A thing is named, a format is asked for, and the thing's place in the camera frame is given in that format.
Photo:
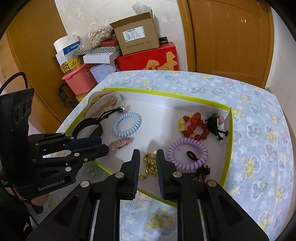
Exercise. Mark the lavender round canister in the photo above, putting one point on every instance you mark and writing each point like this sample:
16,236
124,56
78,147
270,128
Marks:
101,73

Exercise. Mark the blue and white box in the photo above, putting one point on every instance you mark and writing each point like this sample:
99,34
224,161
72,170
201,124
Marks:
71,49

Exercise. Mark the green striped flat box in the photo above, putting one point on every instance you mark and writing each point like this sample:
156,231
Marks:
99,50

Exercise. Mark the black headband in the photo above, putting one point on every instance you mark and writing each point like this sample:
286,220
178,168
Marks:
99,128

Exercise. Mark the large red gift box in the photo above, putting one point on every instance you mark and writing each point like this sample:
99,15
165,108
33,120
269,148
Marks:
143,58

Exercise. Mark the clear bag of beige pieces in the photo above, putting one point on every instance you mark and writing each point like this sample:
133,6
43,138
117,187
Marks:
97,37

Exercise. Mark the brown wooden cabinet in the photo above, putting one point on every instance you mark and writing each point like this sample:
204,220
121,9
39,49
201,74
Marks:
30,46

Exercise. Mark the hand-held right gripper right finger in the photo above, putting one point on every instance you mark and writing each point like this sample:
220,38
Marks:
160,172

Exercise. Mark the white carton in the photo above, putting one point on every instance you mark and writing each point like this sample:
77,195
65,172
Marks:
60,59

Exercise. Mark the small black box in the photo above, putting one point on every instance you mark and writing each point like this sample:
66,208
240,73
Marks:
163,39

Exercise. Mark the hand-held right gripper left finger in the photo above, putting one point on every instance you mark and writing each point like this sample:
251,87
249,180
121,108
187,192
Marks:
136,172

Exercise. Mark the black hair clip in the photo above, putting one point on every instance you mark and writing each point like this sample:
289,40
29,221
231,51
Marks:
212,124

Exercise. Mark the pink glitter hair clip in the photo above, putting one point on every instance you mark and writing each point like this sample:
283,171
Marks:
120,143

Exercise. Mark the person's left hand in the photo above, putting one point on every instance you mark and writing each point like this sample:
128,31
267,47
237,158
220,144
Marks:
39,200

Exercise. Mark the white paper roll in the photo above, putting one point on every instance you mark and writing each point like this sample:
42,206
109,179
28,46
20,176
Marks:
62,42

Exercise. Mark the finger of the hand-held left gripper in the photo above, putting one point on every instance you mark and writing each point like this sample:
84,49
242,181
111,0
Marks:
85,141
94,151

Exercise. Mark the small red box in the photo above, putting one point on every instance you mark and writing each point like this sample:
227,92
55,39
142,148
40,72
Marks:
109,43

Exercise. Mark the white flat box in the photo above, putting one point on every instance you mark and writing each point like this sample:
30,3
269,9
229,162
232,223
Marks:
99,58

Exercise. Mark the person's left forearm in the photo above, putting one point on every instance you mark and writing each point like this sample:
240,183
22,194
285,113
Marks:
11,215

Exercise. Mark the floral blue tablecloth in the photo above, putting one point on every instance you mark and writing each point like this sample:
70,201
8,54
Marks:
254,139

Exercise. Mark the open cardboard box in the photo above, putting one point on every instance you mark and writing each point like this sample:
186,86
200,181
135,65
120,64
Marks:
136,37

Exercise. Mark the green-edged white tray box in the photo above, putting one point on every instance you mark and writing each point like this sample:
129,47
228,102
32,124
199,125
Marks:
157,115

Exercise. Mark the pink plastic bin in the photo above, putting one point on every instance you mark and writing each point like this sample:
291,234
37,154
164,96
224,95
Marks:
79,81

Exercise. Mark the yellow printed tin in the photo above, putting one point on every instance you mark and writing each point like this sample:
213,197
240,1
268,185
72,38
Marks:
70,66
80,98

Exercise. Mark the brown wooden door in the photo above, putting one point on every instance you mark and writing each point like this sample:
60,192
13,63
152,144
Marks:
231,41

